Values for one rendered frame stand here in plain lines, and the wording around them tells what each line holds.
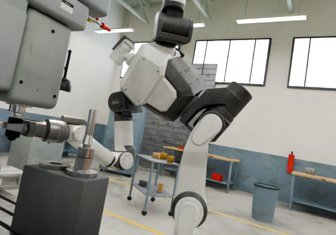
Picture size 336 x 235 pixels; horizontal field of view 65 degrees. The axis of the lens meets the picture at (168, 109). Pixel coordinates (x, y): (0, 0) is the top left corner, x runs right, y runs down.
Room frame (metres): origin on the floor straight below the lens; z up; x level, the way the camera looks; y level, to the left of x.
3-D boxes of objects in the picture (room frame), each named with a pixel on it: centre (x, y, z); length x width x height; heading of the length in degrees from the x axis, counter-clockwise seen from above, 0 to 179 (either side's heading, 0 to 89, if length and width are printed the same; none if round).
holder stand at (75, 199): (0.80, 0.26, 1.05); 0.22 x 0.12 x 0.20; 68
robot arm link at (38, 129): (1.01, 0.46, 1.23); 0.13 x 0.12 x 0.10; 45
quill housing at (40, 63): (0.94, 0.53, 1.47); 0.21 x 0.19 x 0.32; 60
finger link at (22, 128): (0.92, 0.51, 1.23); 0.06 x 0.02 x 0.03; 135
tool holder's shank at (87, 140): (0.78, 0.22, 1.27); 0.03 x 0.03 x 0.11
